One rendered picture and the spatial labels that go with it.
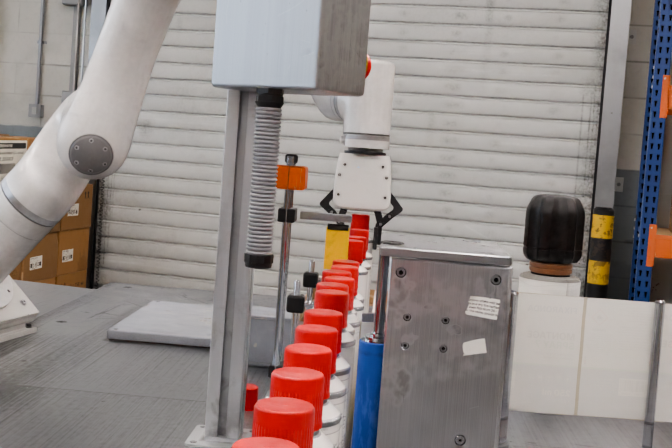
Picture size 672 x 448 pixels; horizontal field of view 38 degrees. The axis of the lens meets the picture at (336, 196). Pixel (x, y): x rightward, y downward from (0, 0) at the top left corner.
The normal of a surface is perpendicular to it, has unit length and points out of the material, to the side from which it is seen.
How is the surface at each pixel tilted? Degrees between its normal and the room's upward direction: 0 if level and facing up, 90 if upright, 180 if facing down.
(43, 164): 47
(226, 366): 90
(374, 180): 90
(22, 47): 90
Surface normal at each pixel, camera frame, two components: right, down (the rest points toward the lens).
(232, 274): -0.06, 0.05
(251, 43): -0.62, 0.00
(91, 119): 0.14, -0.04
